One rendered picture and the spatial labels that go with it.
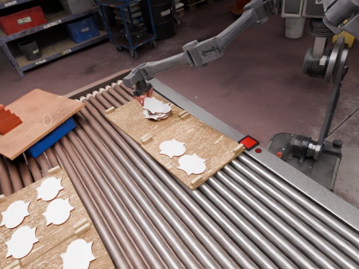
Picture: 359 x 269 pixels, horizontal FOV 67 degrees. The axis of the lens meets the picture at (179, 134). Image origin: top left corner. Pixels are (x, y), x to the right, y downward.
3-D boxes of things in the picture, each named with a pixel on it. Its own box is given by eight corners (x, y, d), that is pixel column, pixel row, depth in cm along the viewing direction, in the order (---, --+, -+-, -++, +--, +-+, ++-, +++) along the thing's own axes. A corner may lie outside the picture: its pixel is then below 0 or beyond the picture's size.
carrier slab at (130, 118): (149, 92, 185) (149, 90, 184) (189, 115, 159) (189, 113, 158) (105, 117, 171) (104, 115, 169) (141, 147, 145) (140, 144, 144)
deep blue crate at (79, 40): (93, 30, 548) (87, 11, 524) (100, 35, 520) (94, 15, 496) (70, 39, 530) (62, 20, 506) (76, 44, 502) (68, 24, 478)
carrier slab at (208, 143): (190, 116, 159) (189, 114, 158) (245, 149, 132) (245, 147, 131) (141, 147, 144) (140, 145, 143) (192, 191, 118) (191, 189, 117)
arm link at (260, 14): (273, 10, 127) (268, -1, 124) (265, 18, 120) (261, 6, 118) (255, 17, 133) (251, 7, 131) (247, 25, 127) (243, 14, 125)
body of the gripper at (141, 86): (133, 94, 150) (129, 82, 146) (142, 84, 157) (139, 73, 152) (142, 95, 148) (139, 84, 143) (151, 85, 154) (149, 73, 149)
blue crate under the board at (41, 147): (47, 115, 182) (40, 102, 175) (77, 126, 167) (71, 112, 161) (5, 143, 164) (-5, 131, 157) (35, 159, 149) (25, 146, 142)
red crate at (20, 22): (40, 18, 483) (33, 1, 465) (48, 23, 454) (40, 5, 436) (2, 31, 456) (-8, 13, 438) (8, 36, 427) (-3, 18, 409)
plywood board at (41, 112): (37, 90, 189) (36, 88, 187) (85, 105, 165) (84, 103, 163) (-35, 134, 159) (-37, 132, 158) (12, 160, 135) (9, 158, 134)
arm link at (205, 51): (219, 64, 104) (208, 39, 100) (195, 70, 114) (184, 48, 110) (272, 16, 126) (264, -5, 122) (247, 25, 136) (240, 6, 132)
